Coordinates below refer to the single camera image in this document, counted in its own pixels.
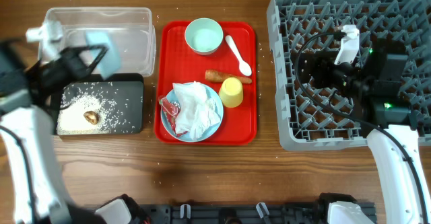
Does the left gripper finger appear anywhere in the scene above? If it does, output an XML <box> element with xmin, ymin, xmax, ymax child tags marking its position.
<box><xmin>59</xmin><ymin>47</ymin><xmax>82</xmax><ymax>63</ymax></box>
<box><xmin>79</xmin><ymin>45</ymin><xmax>108</xmax><ymax>76</ymax></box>

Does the small light blue bowl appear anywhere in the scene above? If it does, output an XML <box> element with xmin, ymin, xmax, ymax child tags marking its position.
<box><xmin>84</xmin><ymin>30</ymin><xmax>123</xmax><ymax>80</ymax></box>

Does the brown food scrap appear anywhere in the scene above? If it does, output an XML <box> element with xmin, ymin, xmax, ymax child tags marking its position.
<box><xmin>84</xmin><ymin>111</ymin><xmax>99</xmax><ymax>125</ymax></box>

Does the white plastic spoon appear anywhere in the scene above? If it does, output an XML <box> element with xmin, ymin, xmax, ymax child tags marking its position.
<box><xmin>225</xmin><ymin>35</ymin><xmax>252</xmax><ymax>77</ymax></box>

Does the yellow plastic cup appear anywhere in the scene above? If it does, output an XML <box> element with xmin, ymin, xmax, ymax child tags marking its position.
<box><xmin>218</xmin><ymin>77</ymin><xmax>243</xmax><ymax>108</ymax></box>

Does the red snack wrapper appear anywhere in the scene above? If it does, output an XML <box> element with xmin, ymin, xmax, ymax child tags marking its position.
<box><xmin>158</xmin><ymin>96</ymin><xmax>187</xmax><ymax>137</ymax></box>

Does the green bowl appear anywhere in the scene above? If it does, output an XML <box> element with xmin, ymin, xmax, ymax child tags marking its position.
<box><xmin>185</xmin><ymin>18</ymin><xmax>224</xmax><ymax>55</ymax></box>

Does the orange carrot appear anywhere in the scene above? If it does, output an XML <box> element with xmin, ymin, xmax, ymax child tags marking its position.
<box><xmin>205</xmin><ymin>70</ymin><xmax>253</xmax><ymax>84</ymax></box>

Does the white napkin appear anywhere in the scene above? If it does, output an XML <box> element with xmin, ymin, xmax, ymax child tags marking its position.
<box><xmin>172</xmin><ymin>81</ymin><xmax>222</xmax><ymax>141</ymax></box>

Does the large light blue plate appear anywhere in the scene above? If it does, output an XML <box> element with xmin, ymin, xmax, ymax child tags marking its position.
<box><xmin>158</xmin><ymin>81</ymin><xmax>224</xmax><ymax>143</ymax></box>

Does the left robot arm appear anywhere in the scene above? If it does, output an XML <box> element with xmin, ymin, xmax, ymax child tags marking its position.
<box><xmin>1</xmin><ymin>40</ymin><xmax>152</xmax><ymax>223</ymax></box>

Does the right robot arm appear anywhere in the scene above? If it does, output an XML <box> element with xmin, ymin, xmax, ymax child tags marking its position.
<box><xmin>295</xmin><ymin>32</ymin><xmax>430</xmax><ymax>223</ymax></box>

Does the grey dishwasher rack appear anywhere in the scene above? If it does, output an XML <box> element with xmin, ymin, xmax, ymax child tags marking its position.
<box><xmin>267</xmin><ymin>0</ymin><xmax>430</xmax><ymax>151</ymax></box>

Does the clear plastic bin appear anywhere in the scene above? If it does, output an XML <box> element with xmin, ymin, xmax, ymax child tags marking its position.
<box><xmin>44</xmin><ymin>7</ymin><xmax>156</xmax><ymax>77</ymax></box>

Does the black plastic tray bin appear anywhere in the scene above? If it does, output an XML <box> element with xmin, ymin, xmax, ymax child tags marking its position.
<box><xmin>50</xmin><ymin>73</ymin><xmax>145</xmax><ymax>137</ymax></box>

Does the red serving tray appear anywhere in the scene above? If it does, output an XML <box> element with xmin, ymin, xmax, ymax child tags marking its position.
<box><xmin>156</xmin><ymin>21</ymin><xmax>257</xmax><ymax>145</ymax></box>

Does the right black cable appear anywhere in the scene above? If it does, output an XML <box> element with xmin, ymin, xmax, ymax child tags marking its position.
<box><xmin>294</xmin><ymin>31</ymin><xmax>428</xmax><ymax>224</ymax></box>

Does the black cable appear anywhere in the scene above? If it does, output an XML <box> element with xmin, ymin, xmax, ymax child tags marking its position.
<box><xmin>294</xmin><ymin>31</ymin><xmax>428</xmax><ymax>224</ymax></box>
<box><xmin>0</xmin><ymin>124</ymin><xmax>38</xmax><ymax>224</ymax></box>

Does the left black cable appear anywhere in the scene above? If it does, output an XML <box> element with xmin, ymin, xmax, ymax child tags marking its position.
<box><xmin>0</xmin><ymin>124</ymin><xmax>38</xmax><ymax>224</ymax></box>

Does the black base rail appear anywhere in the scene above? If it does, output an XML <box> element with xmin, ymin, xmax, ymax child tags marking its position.
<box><xmin>134</xmin><ymin>202</ymin><xmax>377</xmax><ymax>224</ymax></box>

